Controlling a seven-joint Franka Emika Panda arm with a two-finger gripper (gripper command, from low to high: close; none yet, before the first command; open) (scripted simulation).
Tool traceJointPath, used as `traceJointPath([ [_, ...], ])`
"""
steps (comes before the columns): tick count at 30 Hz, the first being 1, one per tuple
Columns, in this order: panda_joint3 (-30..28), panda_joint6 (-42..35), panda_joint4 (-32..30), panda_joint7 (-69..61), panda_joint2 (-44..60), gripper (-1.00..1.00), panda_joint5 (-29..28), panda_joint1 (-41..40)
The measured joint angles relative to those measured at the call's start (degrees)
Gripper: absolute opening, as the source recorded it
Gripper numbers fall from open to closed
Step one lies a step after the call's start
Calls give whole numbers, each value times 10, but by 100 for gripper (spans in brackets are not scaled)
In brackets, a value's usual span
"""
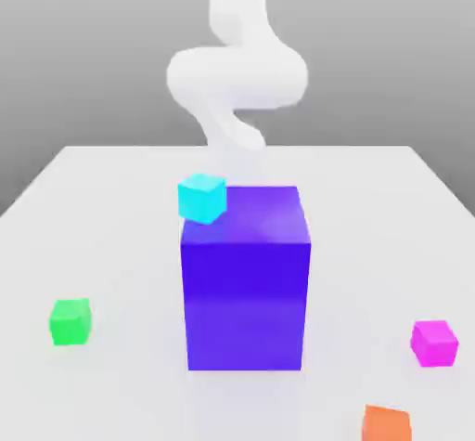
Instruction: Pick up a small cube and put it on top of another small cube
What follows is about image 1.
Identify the small cyan cube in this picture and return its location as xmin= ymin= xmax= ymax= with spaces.
xmin=176 ymin=173 xmax=228 ymax=226

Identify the small green cube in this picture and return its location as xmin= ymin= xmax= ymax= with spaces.
xmin=48 ymin=297 xmax=93 ymax=347

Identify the small magenta cube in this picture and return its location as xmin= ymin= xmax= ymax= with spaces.
xmin=409 ymin=319 xmax=460 ymax=369

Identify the small orange cube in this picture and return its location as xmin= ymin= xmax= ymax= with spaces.
xmin=361 ymin=404 xmax=413 ymax=441

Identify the large purple box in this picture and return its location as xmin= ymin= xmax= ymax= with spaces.
xmin=179 ymin=185 xmax=312 ymax=372

